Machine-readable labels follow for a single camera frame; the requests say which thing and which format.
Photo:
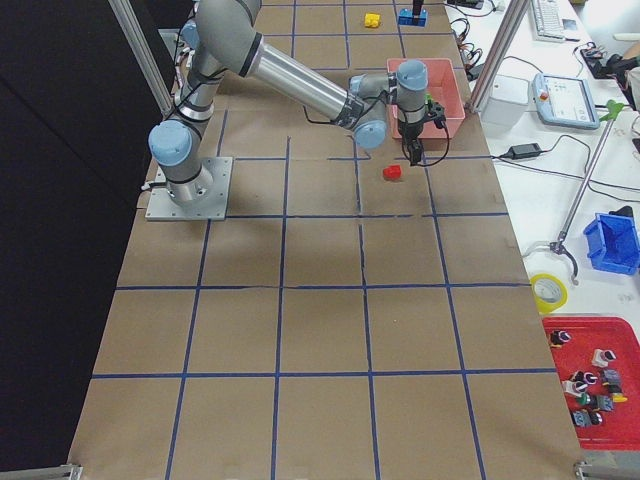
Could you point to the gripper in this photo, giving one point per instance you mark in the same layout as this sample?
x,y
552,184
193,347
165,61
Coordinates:
x,y
416,7
411,132

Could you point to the blue three-stud block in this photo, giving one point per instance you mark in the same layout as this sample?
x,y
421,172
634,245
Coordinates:
x,y
408,18

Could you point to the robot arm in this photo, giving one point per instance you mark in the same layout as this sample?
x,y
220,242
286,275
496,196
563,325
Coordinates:
x,y
227,41

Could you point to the pink plastic box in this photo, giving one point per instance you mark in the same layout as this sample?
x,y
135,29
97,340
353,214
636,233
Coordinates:
x,y
443,88

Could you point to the white square box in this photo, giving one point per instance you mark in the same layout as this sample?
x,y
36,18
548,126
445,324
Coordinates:
x,y
507,101

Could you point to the red block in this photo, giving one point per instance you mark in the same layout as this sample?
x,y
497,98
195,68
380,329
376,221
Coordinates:
x,y
392,172

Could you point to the yellow two-stud block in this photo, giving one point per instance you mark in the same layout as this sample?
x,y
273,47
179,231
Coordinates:
x,y
372,20

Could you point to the black power adapter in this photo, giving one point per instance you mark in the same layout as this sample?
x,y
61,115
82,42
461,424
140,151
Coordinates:
x,y
524,151

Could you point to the white keyboard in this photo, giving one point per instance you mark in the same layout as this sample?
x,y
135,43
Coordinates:
x,y
546,20

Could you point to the teach pendant tablet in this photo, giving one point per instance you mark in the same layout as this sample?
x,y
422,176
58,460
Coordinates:
x,y
564,101

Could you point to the yellow tape roll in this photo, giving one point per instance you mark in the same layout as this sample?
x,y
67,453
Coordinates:
x,y
549,292

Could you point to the blue storage bin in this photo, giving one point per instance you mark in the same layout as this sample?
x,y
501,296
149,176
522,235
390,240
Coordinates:
x,y
613,242

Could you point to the red parts tray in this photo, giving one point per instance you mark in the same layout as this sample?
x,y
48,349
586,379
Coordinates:
x,y
597,361

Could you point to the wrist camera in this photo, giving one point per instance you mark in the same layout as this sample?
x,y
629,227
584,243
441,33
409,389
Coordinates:
x,y
435,113

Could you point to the aluminium frame post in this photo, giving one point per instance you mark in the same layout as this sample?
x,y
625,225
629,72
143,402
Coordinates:
x,y
505,34

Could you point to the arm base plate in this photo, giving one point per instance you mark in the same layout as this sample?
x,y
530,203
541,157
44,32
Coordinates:
x,y
204,198

